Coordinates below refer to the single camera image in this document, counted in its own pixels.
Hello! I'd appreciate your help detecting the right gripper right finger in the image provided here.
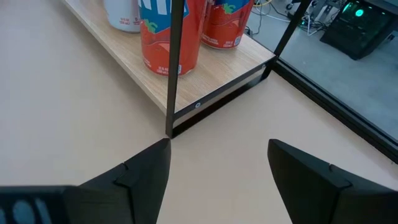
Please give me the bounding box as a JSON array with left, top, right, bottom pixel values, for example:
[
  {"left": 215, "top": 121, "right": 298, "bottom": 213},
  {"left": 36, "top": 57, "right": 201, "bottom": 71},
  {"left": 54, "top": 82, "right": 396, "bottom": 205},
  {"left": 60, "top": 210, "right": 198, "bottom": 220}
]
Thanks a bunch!
[{"left": 268, "top": 138, "right": 398, "bottom": 224}]

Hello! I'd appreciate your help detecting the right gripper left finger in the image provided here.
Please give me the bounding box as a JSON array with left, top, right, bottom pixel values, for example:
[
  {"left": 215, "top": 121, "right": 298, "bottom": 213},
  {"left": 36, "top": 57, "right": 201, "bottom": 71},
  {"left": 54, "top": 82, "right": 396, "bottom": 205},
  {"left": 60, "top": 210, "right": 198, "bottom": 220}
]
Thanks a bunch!
[{"left": 63, "top": 138, "right": 172, "bottom": 224}]

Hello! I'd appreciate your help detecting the red Fanta can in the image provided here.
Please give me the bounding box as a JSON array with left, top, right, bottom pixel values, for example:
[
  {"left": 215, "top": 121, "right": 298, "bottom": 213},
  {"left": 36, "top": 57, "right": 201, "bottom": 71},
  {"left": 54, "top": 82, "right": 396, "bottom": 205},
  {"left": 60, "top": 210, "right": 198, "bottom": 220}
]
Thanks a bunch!
[
  {"left": 137, "top": 0, "right": 206, "bottom": 77},
  {"left": 201, "top": 0, "right": 255, "bottom": 50}
]

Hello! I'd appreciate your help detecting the silver Diet Coke can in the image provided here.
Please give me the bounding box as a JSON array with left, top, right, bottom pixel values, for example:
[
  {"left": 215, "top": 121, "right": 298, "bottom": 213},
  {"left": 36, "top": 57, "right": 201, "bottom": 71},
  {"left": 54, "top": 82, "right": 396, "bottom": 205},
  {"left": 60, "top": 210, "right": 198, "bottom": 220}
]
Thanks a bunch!
[{"left": 103, "top": 0, "right": 141, "bottom": 34}]

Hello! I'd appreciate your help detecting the black-framed wooden shelf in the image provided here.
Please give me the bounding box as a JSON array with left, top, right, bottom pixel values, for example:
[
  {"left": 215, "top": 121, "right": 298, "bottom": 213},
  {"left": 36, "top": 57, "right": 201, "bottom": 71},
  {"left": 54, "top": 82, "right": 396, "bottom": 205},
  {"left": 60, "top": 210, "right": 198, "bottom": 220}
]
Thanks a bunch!
[{"left": 60, "top": 0, "right": 312, "bottom": 139}]

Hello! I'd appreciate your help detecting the black computer with green light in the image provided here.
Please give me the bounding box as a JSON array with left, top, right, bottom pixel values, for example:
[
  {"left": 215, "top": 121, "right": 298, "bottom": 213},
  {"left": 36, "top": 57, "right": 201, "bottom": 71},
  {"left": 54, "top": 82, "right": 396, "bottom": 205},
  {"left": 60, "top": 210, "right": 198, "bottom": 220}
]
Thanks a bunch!
[{"left": 320, "top": 0, "right": 398, "bottom": 60}]

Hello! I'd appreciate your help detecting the black table frame rail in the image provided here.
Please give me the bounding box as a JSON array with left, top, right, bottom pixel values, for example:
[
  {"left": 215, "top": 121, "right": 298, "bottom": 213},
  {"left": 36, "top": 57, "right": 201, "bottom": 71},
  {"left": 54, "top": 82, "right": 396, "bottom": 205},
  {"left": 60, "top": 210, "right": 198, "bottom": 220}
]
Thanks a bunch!
[{"left": 272, "top": 60, "right": 398, "bottom": 165}]

